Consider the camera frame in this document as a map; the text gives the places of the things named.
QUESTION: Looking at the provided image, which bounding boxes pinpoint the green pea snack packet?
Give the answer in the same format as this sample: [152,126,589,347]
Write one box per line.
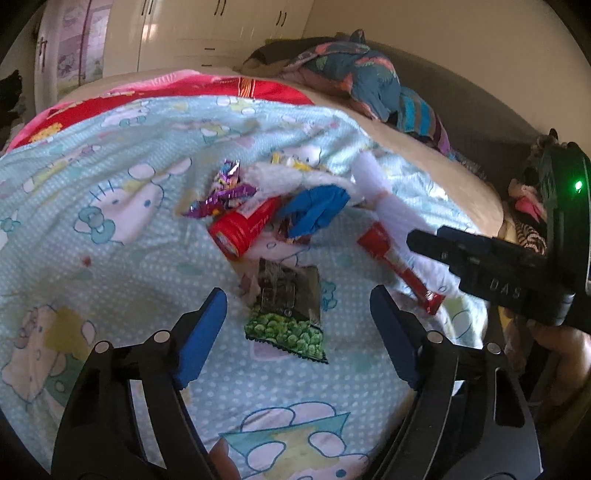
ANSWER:
[244,258,329,365]

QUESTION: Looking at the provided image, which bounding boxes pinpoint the black bags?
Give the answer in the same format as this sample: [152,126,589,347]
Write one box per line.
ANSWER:
[0,69,24,144]

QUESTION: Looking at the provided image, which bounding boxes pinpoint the cream glossy wardrobe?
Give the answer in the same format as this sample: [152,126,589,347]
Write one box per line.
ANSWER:
[104,0,317,77]

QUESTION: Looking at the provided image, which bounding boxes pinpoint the small pink cloth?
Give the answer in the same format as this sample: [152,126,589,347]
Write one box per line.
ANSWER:
[508,178,548,222]

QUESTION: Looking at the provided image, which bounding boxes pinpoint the person's left hand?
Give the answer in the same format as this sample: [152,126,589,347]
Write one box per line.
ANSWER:
[210,438,243,480]

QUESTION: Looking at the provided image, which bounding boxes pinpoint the red blanket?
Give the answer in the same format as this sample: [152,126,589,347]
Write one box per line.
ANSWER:
[7,69,315,151]

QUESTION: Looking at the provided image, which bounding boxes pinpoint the red cylindrical can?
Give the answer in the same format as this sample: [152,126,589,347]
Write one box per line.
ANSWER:
[209,196,282,259]

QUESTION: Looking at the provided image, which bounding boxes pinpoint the blue rubber glove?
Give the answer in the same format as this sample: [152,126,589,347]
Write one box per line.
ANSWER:
[277,185,352,241]

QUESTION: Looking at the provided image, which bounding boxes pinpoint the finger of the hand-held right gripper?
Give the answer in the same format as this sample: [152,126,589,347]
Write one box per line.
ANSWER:
[407,226,549,278]

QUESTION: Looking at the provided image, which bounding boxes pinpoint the person's right hand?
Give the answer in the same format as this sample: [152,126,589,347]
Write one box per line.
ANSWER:
[531,320,591,370]

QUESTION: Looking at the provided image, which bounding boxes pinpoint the zebra striped cloth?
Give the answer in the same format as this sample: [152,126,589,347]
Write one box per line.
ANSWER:
[512,222,550,254]

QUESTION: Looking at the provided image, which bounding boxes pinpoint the grey padded headboard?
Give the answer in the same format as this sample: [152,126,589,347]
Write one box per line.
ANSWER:
[365,39,555,195]

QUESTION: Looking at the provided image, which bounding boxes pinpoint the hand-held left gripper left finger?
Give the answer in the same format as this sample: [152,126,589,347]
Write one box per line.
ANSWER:
[51,287,229,480]

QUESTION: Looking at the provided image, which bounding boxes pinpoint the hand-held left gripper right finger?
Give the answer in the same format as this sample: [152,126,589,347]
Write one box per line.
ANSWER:
[369,285,543,480]

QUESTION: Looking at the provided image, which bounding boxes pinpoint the dark cloth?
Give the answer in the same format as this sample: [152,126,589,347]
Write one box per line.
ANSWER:
[242,37,333,70]

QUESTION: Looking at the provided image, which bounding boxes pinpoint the small brown wrapper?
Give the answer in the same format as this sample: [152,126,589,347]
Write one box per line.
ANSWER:
[277,219,312,245]

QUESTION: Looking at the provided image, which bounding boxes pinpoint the cartoon cat printed blanket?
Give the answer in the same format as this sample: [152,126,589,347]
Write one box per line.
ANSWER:
[0,95,490,480]

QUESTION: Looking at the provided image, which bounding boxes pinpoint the white translucent plastic sleeve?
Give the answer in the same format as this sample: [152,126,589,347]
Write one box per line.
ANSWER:
[353,152,458,301]

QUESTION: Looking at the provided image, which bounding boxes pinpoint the long red snack packet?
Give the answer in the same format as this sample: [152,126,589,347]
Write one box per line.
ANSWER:
[358,222,445,317]

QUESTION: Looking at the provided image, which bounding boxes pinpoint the floral teal quilt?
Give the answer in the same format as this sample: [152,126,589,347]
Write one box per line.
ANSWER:
[281,30,458,160]

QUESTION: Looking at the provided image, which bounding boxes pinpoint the white door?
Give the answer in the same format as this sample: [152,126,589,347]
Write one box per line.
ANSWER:
[34,0,63,100]

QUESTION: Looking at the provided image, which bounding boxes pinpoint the purple candy wrapper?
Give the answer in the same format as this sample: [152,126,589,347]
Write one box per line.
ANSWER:
[182,159,258,220]

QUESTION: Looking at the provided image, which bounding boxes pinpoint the pink printed sliding door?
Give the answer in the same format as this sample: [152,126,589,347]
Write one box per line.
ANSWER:
[55,0,114,86]

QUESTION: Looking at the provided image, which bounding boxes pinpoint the white plastic bag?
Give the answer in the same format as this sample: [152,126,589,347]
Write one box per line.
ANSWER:
[240,159,361,208]

